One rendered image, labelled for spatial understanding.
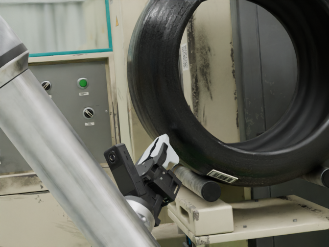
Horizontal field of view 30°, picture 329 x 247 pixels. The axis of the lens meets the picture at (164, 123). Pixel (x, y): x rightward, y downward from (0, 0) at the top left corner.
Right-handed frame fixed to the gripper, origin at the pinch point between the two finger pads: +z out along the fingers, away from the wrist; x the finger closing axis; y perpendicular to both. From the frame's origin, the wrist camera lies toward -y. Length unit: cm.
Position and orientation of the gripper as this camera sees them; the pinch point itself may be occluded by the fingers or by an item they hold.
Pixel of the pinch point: (161, 136)
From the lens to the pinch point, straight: 130.9
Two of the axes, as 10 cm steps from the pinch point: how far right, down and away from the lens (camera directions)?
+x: 6.7, -3.6, -6.5
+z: 3.2, -6.5, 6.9
